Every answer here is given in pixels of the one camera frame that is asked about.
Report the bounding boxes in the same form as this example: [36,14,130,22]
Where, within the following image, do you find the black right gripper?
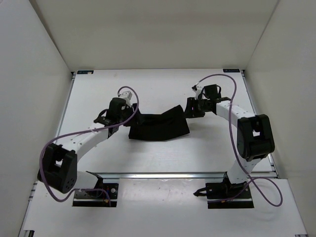
[182,97,210,119]

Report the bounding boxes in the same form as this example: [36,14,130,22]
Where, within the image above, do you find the black skirt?
[126,105,190,141]

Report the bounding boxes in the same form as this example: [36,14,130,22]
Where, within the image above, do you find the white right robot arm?
[185,84,275,198]

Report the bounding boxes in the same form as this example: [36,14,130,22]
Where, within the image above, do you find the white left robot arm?
[38,95,139,197]

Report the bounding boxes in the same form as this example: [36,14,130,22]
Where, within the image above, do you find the dark sticker far right corner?
[223,69,240,73]

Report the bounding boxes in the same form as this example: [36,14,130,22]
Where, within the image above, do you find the dark sticker corner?
[223,69,240,73]
[77,70,94,75]

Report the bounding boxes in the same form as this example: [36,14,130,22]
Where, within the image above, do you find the dark sticker far left corner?
[77,70,94,75]

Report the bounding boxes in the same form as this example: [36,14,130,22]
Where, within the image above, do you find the white front cover board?
[24,179,306,237]

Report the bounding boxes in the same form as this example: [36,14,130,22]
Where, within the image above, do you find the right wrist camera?
[192,82,204,100]

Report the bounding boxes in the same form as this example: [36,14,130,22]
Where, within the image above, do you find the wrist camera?
[118,91,132,107]
[192,82,204,100]

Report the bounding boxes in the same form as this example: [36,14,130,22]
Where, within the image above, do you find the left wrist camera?
[118,91,132,107]

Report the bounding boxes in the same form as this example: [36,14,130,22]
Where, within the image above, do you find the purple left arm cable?
[40,86,139,207]

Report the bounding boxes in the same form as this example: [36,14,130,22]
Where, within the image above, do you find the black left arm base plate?
[72,179,119,207]

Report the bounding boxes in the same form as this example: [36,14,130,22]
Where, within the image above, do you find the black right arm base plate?
[193,182,254,209]

